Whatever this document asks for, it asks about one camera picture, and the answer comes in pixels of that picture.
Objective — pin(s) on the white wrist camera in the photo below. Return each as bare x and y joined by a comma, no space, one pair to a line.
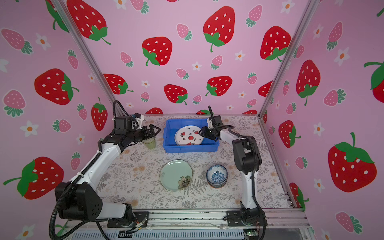
210,123
137,121

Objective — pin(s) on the blue patterned bowl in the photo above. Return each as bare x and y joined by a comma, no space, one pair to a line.
217,176

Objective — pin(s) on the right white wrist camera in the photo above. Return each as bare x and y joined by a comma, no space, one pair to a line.
210,123

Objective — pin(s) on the green glass cup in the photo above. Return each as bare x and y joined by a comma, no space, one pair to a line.
150,143

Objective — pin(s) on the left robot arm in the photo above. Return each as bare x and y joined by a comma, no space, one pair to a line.
78,199

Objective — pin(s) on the blue plastic bin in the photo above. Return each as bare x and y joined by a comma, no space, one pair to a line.
171,128

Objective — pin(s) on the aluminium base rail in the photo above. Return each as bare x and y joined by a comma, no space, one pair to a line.
200,224

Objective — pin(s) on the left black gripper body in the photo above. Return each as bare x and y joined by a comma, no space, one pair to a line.
135,136

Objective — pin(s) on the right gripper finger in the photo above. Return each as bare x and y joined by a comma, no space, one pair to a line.
204,134
203,130

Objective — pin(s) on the green flower plate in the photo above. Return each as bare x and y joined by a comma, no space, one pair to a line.
176,175

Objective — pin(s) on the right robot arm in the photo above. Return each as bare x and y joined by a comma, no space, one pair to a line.
247,160

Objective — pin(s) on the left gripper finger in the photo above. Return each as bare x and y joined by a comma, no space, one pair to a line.
148,134
151,129

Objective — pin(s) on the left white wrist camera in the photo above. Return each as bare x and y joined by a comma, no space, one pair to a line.
137,121

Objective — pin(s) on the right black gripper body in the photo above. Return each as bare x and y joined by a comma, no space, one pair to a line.
211,132

